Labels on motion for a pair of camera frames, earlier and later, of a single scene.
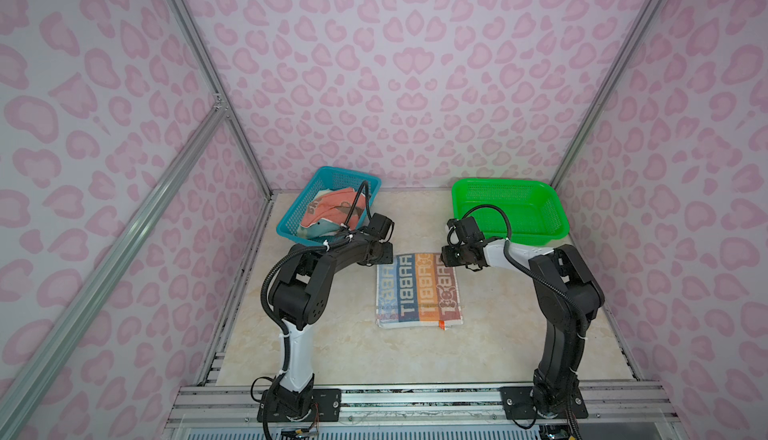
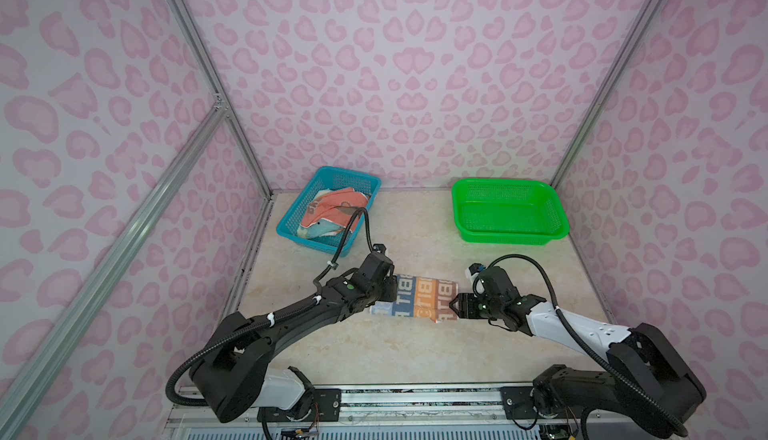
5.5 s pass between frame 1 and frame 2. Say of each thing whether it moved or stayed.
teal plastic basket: stayed
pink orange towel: stayed
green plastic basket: stayed
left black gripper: moved
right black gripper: moved
